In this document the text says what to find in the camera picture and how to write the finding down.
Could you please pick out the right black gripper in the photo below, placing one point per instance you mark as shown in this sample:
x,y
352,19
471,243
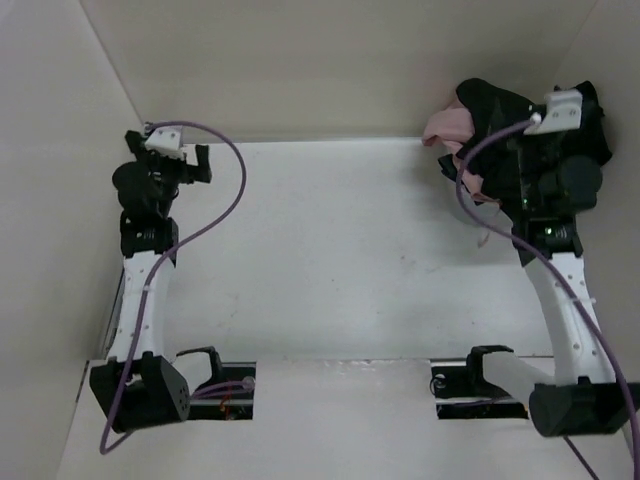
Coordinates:
x,y
523,138

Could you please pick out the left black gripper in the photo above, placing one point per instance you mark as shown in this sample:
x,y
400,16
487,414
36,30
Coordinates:
x,y
149,157

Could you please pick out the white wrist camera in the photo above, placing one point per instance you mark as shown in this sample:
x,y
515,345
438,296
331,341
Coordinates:
x,y
562,111
166,141

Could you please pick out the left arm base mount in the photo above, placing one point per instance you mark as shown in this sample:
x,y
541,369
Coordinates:
x,y
218,391

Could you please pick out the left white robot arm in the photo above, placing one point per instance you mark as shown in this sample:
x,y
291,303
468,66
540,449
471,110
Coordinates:
x,y
139,387

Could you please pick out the pink garment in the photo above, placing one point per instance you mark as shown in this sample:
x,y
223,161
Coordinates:
x,y
453,127

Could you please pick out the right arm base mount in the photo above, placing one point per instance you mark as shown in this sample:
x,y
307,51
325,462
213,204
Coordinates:
x,y
461,392

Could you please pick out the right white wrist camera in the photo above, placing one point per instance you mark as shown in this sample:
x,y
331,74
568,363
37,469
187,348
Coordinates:
x,y
562,111

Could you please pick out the white laundry basket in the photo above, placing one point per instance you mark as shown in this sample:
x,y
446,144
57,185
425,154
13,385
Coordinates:
x,y
480,214

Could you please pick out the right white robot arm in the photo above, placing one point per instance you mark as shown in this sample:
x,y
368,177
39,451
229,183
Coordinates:
x,y
587,394

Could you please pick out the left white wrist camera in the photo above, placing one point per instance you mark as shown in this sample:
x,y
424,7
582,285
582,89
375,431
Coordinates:
x,y
166,141

